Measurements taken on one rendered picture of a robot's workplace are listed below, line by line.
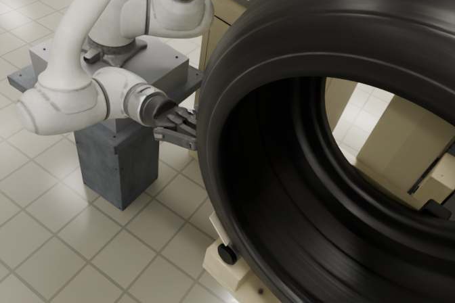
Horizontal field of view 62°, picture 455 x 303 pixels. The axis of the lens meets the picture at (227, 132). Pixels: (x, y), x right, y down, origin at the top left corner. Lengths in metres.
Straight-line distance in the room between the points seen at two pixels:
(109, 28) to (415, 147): 0.91
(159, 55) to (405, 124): 0.87
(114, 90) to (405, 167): 0.64
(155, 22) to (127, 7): 0.09
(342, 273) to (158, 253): 1.08
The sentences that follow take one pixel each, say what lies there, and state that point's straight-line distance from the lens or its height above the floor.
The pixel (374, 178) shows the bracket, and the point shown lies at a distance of 0.89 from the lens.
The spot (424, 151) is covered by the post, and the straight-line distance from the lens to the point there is 0.84.
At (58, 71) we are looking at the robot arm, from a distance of 0.82.
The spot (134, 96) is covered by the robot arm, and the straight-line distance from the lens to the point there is 0.87.
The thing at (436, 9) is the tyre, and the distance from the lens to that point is 0.34.
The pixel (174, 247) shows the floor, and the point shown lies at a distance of 1.75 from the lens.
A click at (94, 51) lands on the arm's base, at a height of 0.81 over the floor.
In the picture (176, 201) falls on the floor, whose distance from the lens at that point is 1.87.
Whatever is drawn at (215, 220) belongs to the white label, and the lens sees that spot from 0.68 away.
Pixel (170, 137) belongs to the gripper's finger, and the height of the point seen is 0.99.
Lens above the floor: 1.56
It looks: 45 degrees down
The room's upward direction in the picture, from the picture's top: 13 degrees clockwise
